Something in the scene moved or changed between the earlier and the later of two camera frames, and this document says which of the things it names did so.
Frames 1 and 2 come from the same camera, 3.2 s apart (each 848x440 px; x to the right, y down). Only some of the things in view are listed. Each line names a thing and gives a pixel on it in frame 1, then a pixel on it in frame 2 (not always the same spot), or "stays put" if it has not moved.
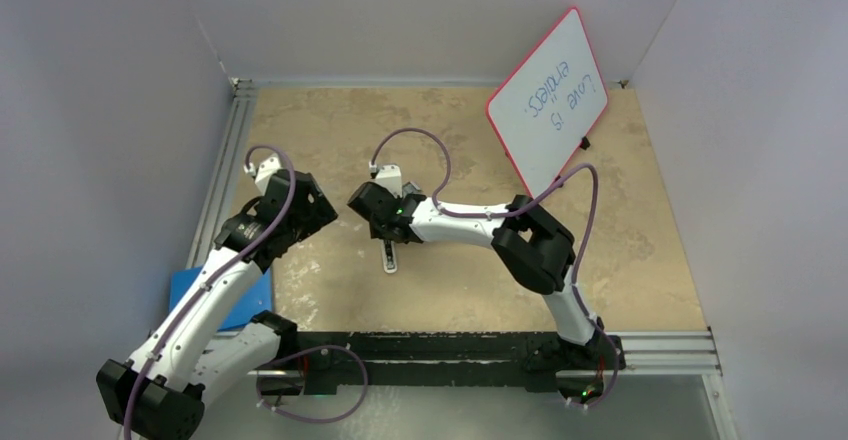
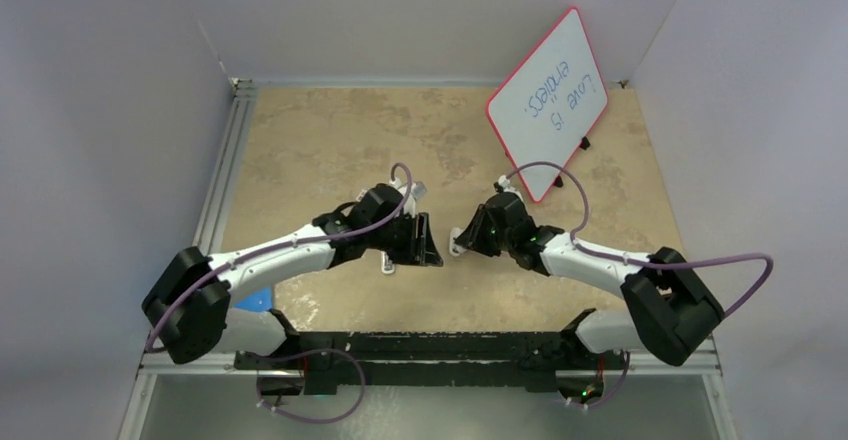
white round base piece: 387,176 -> 504,182
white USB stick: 389,253 stays put
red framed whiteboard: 550,102 stays put
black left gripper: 319,213 -> 419,249
